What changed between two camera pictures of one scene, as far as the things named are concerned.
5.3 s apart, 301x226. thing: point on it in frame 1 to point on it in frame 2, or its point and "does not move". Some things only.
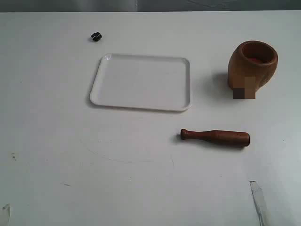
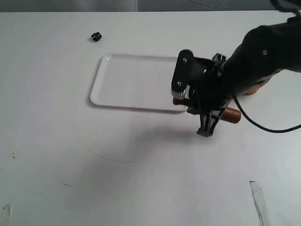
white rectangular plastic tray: (143, 81) does not move
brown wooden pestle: (236, 138) to (230, 115)
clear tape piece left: (8, 207) does not move
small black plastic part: (96, 36) does not move
